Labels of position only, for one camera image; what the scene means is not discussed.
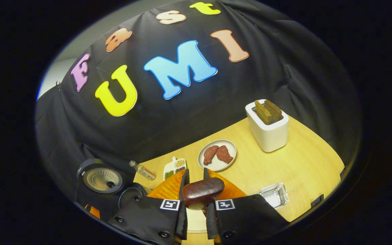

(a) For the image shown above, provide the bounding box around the white divided bean dish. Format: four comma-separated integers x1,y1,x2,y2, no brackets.
163,157,187,181

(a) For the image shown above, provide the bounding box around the white toaster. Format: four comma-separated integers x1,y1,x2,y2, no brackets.
245,99,289,152

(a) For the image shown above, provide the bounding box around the white round plate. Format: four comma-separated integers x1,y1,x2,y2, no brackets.
198,140,237,172

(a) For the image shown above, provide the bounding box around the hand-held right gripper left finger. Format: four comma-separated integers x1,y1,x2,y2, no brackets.
108,168,190,245

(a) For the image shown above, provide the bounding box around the black backdrop cloth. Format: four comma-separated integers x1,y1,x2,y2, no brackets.
35,0,361,205

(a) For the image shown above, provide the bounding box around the brown toast slice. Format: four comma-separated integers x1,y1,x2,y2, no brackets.
254,100,272,125
264,100,283,123

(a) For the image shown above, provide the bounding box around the small glass bottle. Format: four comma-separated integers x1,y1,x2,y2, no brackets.
129,160,157,180

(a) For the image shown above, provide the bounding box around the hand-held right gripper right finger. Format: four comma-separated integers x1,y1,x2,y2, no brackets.
203,167,290,245

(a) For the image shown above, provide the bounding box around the brown wooden spoon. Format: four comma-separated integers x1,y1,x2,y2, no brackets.
182,177,225,211

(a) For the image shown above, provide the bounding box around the black rice cooker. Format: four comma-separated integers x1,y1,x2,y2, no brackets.
76,158,149,218

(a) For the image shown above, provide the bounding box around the red meat piece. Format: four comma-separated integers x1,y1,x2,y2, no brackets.
216,145,234,164
203,145,219,165

